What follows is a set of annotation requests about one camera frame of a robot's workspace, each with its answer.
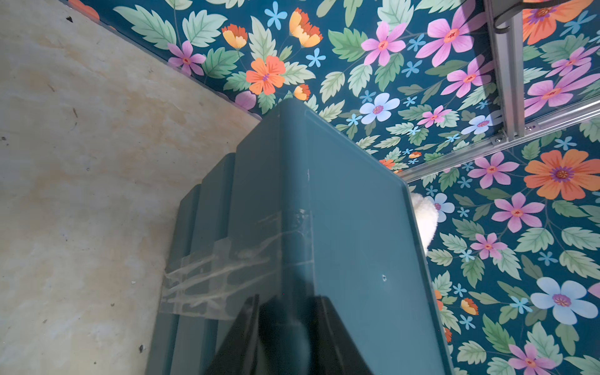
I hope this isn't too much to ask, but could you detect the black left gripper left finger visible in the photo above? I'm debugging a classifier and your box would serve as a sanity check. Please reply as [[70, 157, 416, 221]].
[[205, 295, 260, 375]]

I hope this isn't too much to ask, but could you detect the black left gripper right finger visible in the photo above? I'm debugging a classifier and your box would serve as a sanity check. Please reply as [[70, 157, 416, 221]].
[[313, 296, 372, 374]]

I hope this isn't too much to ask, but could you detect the teal drawer cabinet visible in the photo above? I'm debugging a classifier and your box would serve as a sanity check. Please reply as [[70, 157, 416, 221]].
[[146, 99, 454, 374]]

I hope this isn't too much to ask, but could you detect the white plush dog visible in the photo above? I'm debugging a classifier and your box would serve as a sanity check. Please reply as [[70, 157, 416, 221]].
[[410, 193, 439, 254]]

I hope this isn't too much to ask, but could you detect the aluminium frame bar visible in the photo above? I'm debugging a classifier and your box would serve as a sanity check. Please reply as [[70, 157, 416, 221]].
[[399, 1, 599, 183]]

